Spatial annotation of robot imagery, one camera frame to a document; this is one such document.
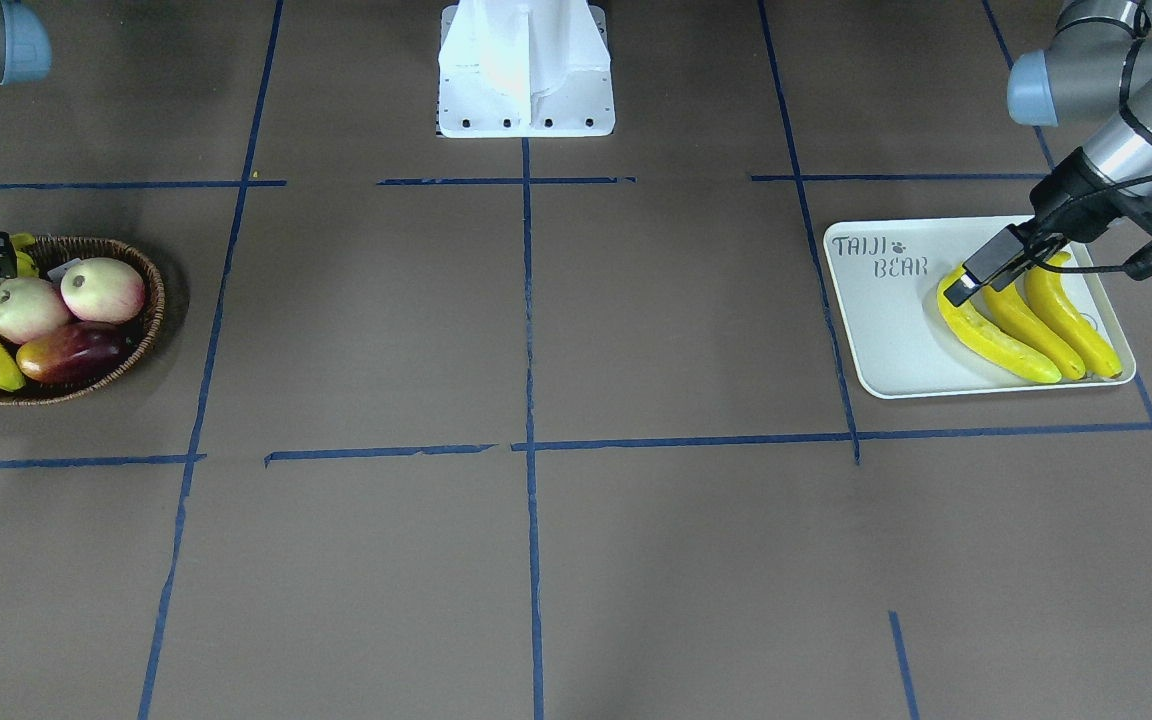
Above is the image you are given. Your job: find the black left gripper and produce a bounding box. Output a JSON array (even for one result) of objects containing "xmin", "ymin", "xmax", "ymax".
[{"xmin": 943, "ymin": 147, "xmax": 1137, "ymax": 306}]

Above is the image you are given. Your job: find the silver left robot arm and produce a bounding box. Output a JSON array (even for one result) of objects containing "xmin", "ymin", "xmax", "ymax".
[{"xmin": 942, "ymin": 1, "xmax": 1152, "ymax": 306}]

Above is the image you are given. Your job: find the brown wicker basket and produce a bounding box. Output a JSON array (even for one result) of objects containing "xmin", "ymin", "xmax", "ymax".
[{"xmin": 0, "ymin": 234, "xmax": 179, "ymax": 406}]

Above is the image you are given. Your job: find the pink apple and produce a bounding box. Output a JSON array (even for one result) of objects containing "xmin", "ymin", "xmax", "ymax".
[
  {"xmin": 60, "ymin": 258, "xmax": 147, "ymax": 325},
  {"xmin": 0, "ymin": 276, "xmax": 71, "ymax": 344}
]

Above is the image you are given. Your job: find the white bear-print tray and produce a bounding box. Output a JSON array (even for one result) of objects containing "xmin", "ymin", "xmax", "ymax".
[{"xmin": 823, "ymin": 215, "xmax": 1137, "ymax": 400}]

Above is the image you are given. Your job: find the red yellow peach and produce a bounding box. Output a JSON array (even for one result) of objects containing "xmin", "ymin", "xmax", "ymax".
[{"xmin": 15, "ymin": 323, "xmax": 141, "ymax": 386}]

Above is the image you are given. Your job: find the white camera pole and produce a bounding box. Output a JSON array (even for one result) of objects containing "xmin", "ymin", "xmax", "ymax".
[{"xmin": 435, "ymin": 1, "xmax": 616, "ymax": 138}]

